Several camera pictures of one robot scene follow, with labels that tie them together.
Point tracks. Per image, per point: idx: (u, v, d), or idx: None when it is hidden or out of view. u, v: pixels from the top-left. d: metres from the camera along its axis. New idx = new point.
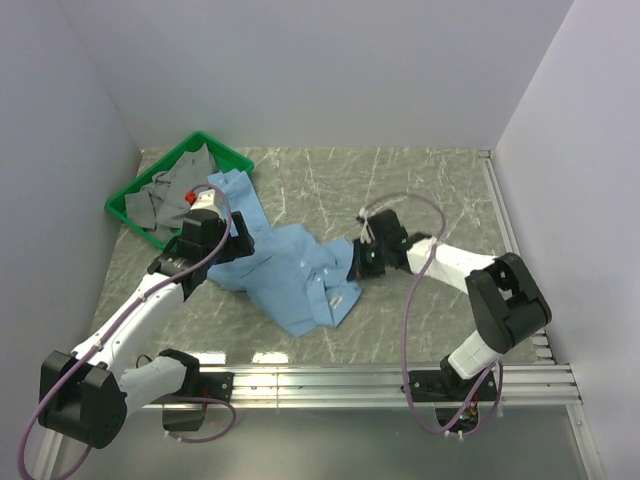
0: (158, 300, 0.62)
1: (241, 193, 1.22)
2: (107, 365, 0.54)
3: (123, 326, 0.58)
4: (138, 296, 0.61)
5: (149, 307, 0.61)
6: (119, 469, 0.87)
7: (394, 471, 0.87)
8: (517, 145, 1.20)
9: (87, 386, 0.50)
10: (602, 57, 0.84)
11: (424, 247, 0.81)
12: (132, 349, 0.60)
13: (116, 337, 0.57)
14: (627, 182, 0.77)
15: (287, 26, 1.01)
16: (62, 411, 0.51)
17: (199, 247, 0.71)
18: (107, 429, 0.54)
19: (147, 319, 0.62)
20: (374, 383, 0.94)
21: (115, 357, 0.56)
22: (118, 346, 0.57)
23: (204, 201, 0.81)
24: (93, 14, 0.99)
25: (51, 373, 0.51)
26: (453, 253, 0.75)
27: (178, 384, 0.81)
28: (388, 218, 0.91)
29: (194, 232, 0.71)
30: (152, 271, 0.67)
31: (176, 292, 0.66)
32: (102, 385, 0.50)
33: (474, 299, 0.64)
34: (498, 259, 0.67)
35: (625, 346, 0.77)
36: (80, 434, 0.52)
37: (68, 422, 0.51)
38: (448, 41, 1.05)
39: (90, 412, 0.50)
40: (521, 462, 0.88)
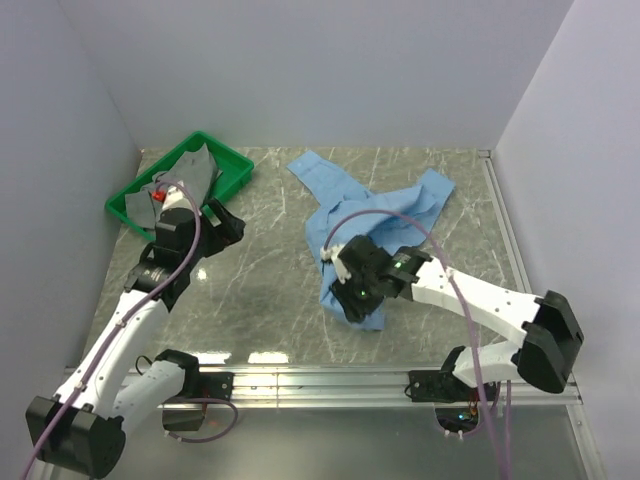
0: (138, 324, 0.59)
1: (341, 175, 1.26)
2: (93, 407, 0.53)
3: (104, 359, 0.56)
4: (115, 324, 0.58)
5: (129, 333, 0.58)
6: (119, 468, 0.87)
7: (394, 472, 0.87)
8: (518, 144, 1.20)
9: (76, 431, 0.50)
10: (603, 57, 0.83)
11: (433, 274, 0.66)
12: (120, 377, 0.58)
13: (98, 372, 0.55)
14: (627, 181, 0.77)
15: (287, 25, 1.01)
16: (61, 450, 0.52)
17: (177, 252, 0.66)
18: (109, 455, 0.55)
19: (131, 343, 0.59)
20: (374, 383, 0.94)
21: (101, 395, 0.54)
22: (102, 382, 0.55)
23: (172, 198, 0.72)
24: (92, 14, 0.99)
25: (39, 419, 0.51)
26: (482, 288, 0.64)
27: (178, 388, 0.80)
28: (362, 240, 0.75)
29: (168, 236, 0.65)
30: (129, 288, 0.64)
31: (158, 307, 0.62)
32: (89, 430, 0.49)
33: (529, 355, 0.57)
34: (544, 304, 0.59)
35: (624, 347, 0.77)
36: (84, 466, 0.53)
37: (68, 458, 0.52)
38: (449, 41, 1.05)
39: (85, 451, 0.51)
40: (522, 462, 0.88)
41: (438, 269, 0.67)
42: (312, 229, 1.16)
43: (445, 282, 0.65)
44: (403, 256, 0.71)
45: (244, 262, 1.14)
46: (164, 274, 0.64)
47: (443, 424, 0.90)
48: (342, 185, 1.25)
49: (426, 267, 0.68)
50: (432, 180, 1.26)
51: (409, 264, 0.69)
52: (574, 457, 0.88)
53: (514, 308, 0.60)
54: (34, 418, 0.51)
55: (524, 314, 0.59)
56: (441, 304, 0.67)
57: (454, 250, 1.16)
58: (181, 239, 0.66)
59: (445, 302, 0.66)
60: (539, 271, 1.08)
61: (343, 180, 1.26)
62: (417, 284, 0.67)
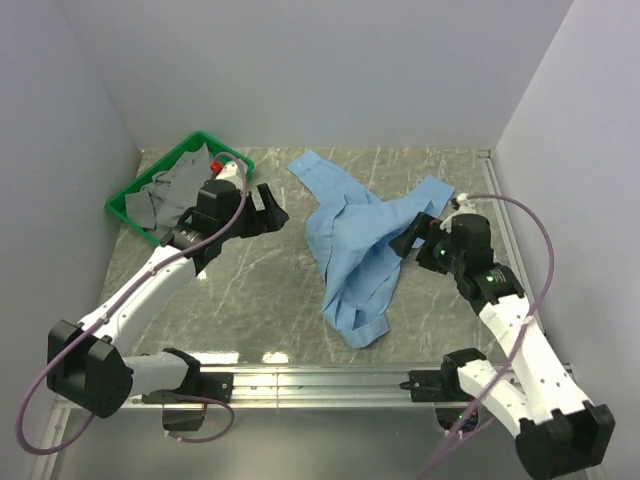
0: (168, 274, 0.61)
1: (340, 176, 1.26)
2: (111, 340, 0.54)
3: (130, 299, 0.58)
4: (147, 270, 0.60)
5: (158, 281, 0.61)
6: (119, 469, 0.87)
7: (393, 472, 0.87)
8: (517, 144, 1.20)
9: (91, 359, 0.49)
10: (603, 56, 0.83)
11: (513, 311, 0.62)
12: (137, 323, 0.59)
13: (122, 310, 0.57)
14: (626, 181, 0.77)
15: (286, 26, 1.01)
16: (69, 379, 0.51)
17: (213, 220, 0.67)
18: (113, 398, 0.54)
19: (156, 293, 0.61)
20: (374, 383, 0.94)
21: (121, 331, 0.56)
22: (124, 320, 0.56)
23: (228, 173, 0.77)
24: (92, 15, 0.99)
25: (56, 342, 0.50)
26: (547, 355, 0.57)
27: (177, 386, 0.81)
28: (481, 233, 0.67)
29: (208, 203, 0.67)
30: (164, 244, 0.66)
31: (187, 266, 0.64)
32: (105, 360, 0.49)
33: (536, 432, 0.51)
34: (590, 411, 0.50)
35: (625, 347, 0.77)
36: (85, 402, 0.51)
37: (73, 391, 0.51)
38: (448, 41, 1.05)
39: (95, 383, 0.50)
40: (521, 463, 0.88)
41: (523, 310, 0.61)
42: (314, 227, 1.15)
43: (517, 325, 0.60)
44: (499, 273, 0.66)
45: (244, 262, 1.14)
46: (198, 238, 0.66)
47: (443, 424, 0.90)
48: (342, 185, 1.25)
49: (515, 299, 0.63)
50: (429, 186, 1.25)
51: (501, 286, 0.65)
52: None
53: (558, 392, 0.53)
54: (52, 340, 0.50)
55: (566, 403, 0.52)
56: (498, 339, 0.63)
57: None
58: (219, 208, 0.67)
59: (502, 338, 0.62)
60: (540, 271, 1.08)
61: (341, 181, 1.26)
62: (492, 305, 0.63)
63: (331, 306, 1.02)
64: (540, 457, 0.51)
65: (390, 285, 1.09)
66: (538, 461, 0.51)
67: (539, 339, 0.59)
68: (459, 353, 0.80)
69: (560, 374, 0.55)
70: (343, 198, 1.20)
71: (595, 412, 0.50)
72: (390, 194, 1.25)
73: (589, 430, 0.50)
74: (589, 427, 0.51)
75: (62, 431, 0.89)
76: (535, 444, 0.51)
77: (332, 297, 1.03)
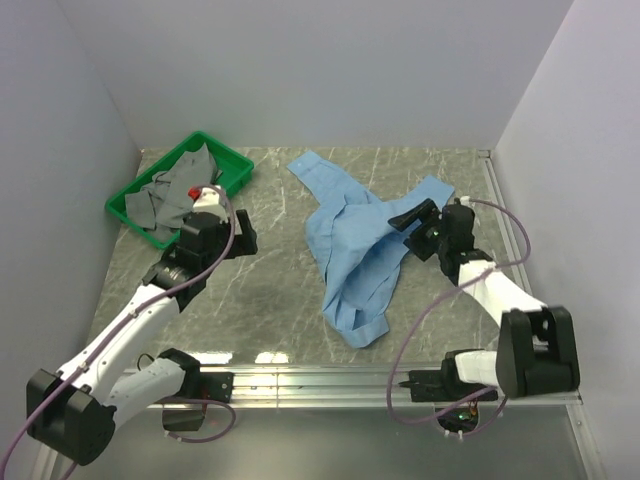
0: (150, 316, 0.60)
1: (340, 176, 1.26)
2: (91, 389, 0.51)
3: (110, 345, 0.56)
4: (128, 313, 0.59)
5: (140, 323, 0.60)
6: (120, 469, 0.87)
7: (394, 471, 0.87)
8: (518, 145, 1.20)
9: (69, 408, 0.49)
10: (602, 57, 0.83)
11: (480, 266, 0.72)
12: (121, 368, 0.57)
13: (102, 357, 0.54)
14: (626, 181, 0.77)
15: (287, 26, 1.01)
16: (49, 429, 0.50)
17: (197, 256, 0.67)
18: (94, 446, 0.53)
19: (138, 335, 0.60)
20: (373, 383, 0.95)
21: (101, 379, 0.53)
22: (104, 367, 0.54)
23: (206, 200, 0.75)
24: (91, 15, 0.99)
25: (37, 391, 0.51)
26: (506, 284, 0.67)
27: (178, 388, 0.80)
28: (464, 219, 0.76)
29: (192, 239, 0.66)
30: (146, 282, 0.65)
31: (169, 305, 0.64)
32: (84, 409, 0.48)
33: (502, 336, 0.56)
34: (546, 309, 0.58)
35: (624, 347, 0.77)
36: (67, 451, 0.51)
37: (54, 439, 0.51)
38: (448, 41, 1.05)
39: (73, 433, 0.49)
40: (521, 462, 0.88)
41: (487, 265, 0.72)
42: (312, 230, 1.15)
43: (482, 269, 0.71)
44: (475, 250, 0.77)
45: (244, 262, 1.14)
46: (182, 275, 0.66)
47: (443, 424, 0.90)
48: (342, 185, 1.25)
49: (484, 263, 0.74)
50: (429, 186, 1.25)
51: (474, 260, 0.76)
52: (574, 457, 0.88)
53: (516, 300, 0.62)
54: (32, 391, 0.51)
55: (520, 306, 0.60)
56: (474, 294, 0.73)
57: None
58: (203, 244, 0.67)
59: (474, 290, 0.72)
60: (540, 270, 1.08)
61: (341, 181, 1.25)
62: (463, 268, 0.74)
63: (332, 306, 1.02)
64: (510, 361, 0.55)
65: (388, 285, 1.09)
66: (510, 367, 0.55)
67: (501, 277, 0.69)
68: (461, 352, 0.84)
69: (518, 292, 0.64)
70: (343, 198, 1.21)
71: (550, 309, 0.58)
72: (390, 194, 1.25)
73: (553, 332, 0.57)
74: (552, 328, 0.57)
75: None
76: (505, 351, 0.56)
77: (332, 298, 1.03)
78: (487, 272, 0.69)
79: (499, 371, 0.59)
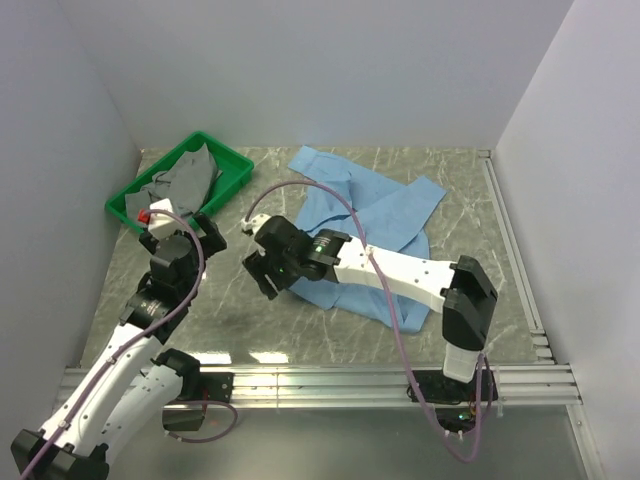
0: (129, 360, 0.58)
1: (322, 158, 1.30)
2: (74, 446, 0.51)
3: (90, 397, 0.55)
4: (105, 361, 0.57)
5: (119, 369, 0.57)
6: (120, 467, 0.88)
7: (393, 472, 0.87)
8: (517, 144, 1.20)
9: (55, 470, 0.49)
10: (603, 58, 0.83)
11: (355, 254, 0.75)
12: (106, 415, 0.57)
13: (83, 411, 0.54)
14: (627, 182, 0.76)
15: (287, 28, 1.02)
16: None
17: (171, 286, 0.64)
18: None
19: (120, 381, 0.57)
20: (380, 383, 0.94)
21: (85, 433, 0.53)
22: (85, 421, 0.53)
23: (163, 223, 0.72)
24: (92, 16, 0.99)
25: (19, 454, 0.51)
26: (398, 263, 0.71)
27: (178, 390, 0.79)
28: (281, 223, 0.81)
29: (164, 272, 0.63)
30: (124, 321, 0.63)
31: (151, 344, 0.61)
32: (69, 471, 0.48)
33: (446, 316, 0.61)
34: (458, 268, 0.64)
35: (624, 348, 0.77)
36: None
37: None
38: (448, 41, 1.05)
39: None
40: (521, 462, 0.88)
41: (356, 250, 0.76)
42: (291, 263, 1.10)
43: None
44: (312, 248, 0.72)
45: (244, 262, 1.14)
46: (160, 308, 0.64)
47: (443, 424, 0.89)
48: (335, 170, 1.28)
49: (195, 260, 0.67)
50: (424, 186, 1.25)
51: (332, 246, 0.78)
52: (573, 457, 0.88)
53: (429, 277, 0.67)
54: (17, 451, 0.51)
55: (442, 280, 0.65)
56: (366, 280, 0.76)
57: (454, 251, 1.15)
58: (177, 273, 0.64)
59: (367, 278, 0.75)
60: (540, 271, 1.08)
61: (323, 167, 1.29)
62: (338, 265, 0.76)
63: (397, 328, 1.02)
64: (465, 332, 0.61)
65: (423, 252, 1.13)
66: (465, 335, 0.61)
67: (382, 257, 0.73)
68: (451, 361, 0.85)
69: (419, 265, 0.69)
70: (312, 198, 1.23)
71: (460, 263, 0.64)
72: None
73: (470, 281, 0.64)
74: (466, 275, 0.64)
75: None
76: (455, 327, 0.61)
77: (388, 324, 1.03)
78: (370, 260, 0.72)
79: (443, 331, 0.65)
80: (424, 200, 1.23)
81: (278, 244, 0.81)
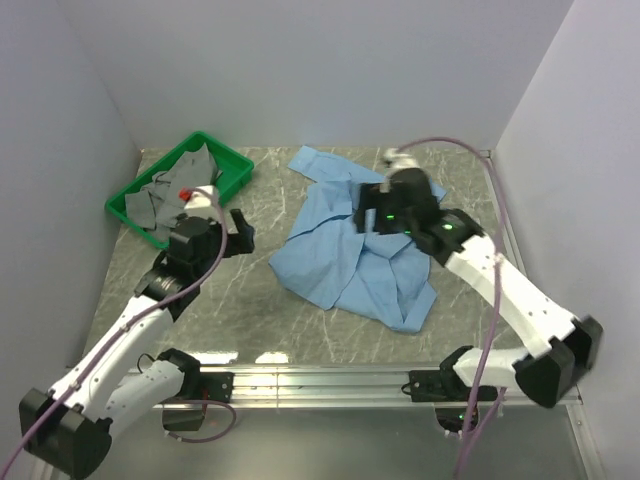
0: (143, 328, 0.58)
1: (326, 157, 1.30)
2: (83, 407, 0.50)
3: (102, 361, 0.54)
4: (119, 328, 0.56)
5: (132, 337, 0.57)
6: (119, 467, 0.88)
7: (394, 472, 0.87)
8: (517, 144, 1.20)
9: (63, 428, 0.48)
10: (603, 57, 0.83)
11: (481, 256, 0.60)
12: (114, 383, 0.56)
13: (94, 374, 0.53)
14: (628, 182, 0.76)
15: (287, 29, 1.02)
16: (43, 447, 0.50)
17: (187, 264, 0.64)
18: (91, 458, 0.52)
19: (130, 350, 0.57)
20: (376, 383, 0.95)
21: (94, 396, 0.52)
22: (96, 384, 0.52)
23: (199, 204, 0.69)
24: (92, 16, 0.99)
25: (28, 411, 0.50)
26: (524, 288, 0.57)
27: (178, 387, 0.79)
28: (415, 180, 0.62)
29: (182, 248, 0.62)
30: (139, 293, 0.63)
31: (162, 317, 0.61)
32: (77, 430, 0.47)
33: (537, 363, 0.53)
34: (581, 328, 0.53)
35: (624, 347, 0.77)
36: (66, 468, 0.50)
37: (51, 455, 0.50)
38: (447, 42, 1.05)
39: (69, 449, 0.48)
40: (521, 462, 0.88)
41: (487, 250, 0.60)
42: (278, 259, 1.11)
43: (490, 265, 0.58)
44: (455, 218, 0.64)
45: (244, 262, 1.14)
46: (175, 285, 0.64)
47: (443, 423, 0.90)
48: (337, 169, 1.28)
49: (476, 241, 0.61)
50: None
51: (460, 232, 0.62)
52: (574, 457, 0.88)
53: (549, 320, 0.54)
54: (24, 410, 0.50)
55: (559, 327, 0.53)
56: (474, 284, 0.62)
57: None
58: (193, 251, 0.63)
59: (477, 283, 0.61)
60: (540, 271, 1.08)
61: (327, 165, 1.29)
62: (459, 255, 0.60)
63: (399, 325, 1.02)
64: (544, 386, 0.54)
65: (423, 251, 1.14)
66: (542, 388, 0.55)
67: (511, 273, 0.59)
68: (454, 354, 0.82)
69: (542, 300, 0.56)
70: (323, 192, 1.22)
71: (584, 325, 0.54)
72: None
73: (584, 344, 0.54)
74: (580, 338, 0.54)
75: None
76: (539, 376, 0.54)
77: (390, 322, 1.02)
78: (497, 268, 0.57)
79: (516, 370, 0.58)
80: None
81: (407, 198, 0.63)
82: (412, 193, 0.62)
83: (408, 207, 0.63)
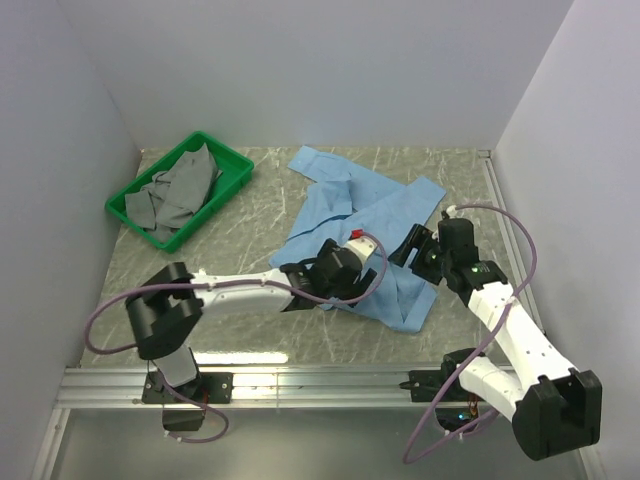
0: (272, 293, 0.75)
1: (327, 158, 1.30)
2: (203, 304, 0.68)
3: (233, 288, 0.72)
4: (260, 279, 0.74)
5: (258, 291, 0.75)
6: (119, 468, 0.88)
7: (392, 471, 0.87)
8: (517, 145, 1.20)
9: (181, 308, 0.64)
10: (602, 58, 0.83)
11: (497, 297, 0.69)
12: (214, 309, 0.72)
13: (223, 290, 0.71)
14: (627, 181, 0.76)
15: (287, 29, 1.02)
16: (148, 308, 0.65)
17: (326, 280, 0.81)
18: (154, 350, 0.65)
19: (247, 296, 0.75)
20: (376, 383, 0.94)
21: (212, 304, 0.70)
22: (220, 298, 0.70)
23: (363, 248, 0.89)
24: (91, 16, 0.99)
25: (168, 275, 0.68)
26: (533, 332, 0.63)
27: (194, 375, 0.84)
28: (464, 228, 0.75)
29: (332, 265, 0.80)
30: (283, 270, 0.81)
31: (284, 297, 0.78)
32: (189, 313, 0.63)
33: (525, 401, 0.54)
34: (575, 376, 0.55)
35: (624, 347, 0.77)
36: (137, 335, 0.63)
37: (144, 316, 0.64)
38: (448, 42, 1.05)
39: (165, 324, 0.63)
40: (520, 464, 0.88)
41: (503, 292, 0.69)
42: (279, 259, 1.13)
43: (500, 304, 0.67)
44: (485, 265, 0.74)
45: (244, 262, 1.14)
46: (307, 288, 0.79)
47: (443, 424, 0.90)
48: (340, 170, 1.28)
49: (498, 286, 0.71)
50: (423, 186, 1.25)
51: (485, 275, 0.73)
52: (574, 458, 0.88)
53: (543, 362, 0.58)
54: (164, 274, 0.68)
55: (551, 371, 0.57)
56: (487, 323, 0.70)
57: None
58: (337, 275, 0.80)
59: (489, 321, 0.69)
60: (540, 271, 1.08)
61: (327, 166, 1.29)
62: (478, 292, 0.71)
63: (401, 327, 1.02)
64: (532, 427, 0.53)
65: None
66: (531, 431, 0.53)
67: (524, 317, 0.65)
68: (461, 354, 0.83)
69: (544, 346, 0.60)
70: (328, 193, 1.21)
71: (582, 376, 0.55)
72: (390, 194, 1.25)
73: (581, 396, 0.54)
74: (578, 392, 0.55)
75: (62, 431, 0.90)
76: (528, 417, 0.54)
77: (391, 322, 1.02)
78: (506, 308, 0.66)
79: (515, 419, 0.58)
80: (423, 200, 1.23)
81: (447, 241, 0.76)
82: (454, 237, 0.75)
83: (449, 248, 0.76)
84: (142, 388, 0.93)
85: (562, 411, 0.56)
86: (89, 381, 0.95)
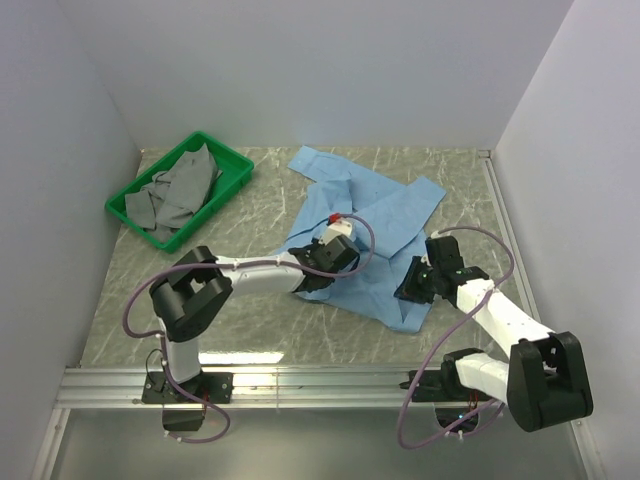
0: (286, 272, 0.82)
1: (327, 157, 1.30)
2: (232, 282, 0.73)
3: (253, 269, 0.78)
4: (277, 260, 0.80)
5: (274, 271, 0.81)
6: (119, 467, 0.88)
7: (392, 471, 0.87)
8: (517, 145, 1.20)
9: (209, 288, 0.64)
10: (603, 58, 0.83)
11: (478, 286, 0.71)
12: (241, 289, 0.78)
13: (246, 269, 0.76)
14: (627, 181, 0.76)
15: (287, 29, 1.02)
16: (176, 290, 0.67)
17: (330, 262, 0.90)
18: (189, 332, 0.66)
19: (266, 276, 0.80)
20: (376, 383, 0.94)
21: (238, 282, 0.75)
22: (243, 277, 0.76)
23: (341, 226, 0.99)
24: (91, 16, 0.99)
25: (193, 257, 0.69)
26: (510, 307, 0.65)
27: (197, 373, 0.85)
28: (448, 240, 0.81)
29: (336, 248, 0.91)
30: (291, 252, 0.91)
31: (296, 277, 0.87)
32: (217, 292, 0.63)
33: (511, 369, 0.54)
34: (553, 336, 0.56)
35: (624, 347, 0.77)
36: (167, 320, 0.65)
37: (173, 300, 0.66)
38: (448, 42, 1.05)
39: (194, 304, 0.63)
40: (520, 464, 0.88)
41: (483, 284, 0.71)
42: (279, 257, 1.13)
43: (482, 292, 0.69)
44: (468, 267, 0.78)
45: None
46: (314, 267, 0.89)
47: (443, 423, 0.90)
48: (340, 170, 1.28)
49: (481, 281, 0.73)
50: (423, 185, 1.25)
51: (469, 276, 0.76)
52: (574, 458, 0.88)
53: (522, 330, 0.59)
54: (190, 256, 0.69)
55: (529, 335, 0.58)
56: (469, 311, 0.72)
57: None
58: (340, 257, 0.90)
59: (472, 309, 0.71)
60: (539, 272, 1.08)
61: (327, 165, 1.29)
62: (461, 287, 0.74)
63: (401, 326, 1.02)
64: (521, 395, 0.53)
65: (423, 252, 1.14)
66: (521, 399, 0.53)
67: (501, 298, 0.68)
68: (460, 352, 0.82)
69: (523, 318, 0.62)
70: (328, 193, 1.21)
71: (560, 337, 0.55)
72: None
73: (564, 359, 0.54)
74: (561, 356, 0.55)
75: (62, 432, 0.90)
76: (515, 385, 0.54)
77: (391, 322, 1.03)
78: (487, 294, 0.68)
79: (508, 397, 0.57)
80: (423, 200, 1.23)
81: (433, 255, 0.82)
82: (440, 249, 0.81)
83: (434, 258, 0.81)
84: (142, 389, 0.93)
85: (551, 381, 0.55)
86: (89, 381, 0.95)
